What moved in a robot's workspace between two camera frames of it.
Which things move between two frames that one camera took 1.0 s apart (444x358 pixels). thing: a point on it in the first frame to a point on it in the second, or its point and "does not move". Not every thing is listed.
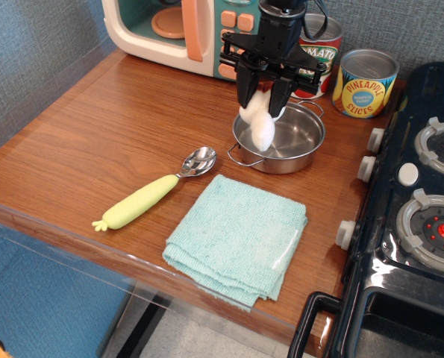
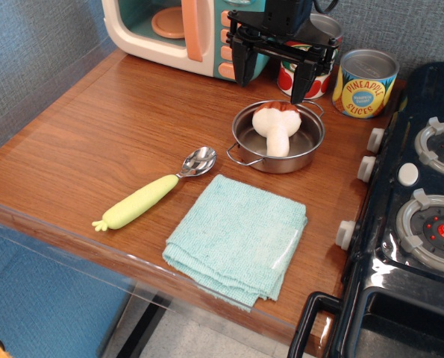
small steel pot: x=298 y=134 does not move
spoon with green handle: x=196 y=161 does not move
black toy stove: x=401 y=297 does not move
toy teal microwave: x=184 y=35 does not move
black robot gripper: x=276 y=48 to x=285 y=25
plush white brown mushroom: x=257 y=115 to x=277 y=121
